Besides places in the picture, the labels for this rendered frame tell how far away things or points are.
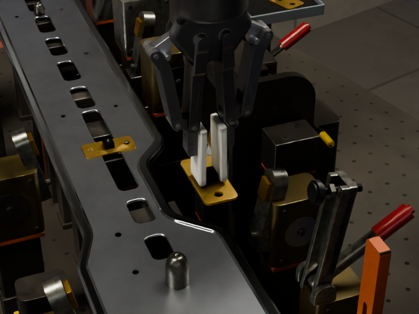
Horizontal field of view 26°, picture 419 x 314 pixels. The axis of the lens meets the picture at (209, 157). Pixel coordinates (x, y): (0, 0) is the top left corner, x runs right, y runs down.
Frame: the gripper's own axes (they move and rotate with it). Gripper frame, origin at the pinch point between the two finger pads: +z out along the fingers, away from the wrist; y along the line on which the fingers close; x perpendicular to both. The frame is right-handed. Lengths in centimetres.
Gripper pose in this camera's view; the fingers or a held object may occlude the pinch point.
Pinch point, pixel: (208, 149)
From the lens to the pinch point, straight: 96.2
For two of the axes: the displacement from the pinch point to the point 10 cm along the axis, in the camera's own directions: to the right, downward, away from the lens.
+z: 0.0, 8.2, 5.8
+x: 3.6, 5.4, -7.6
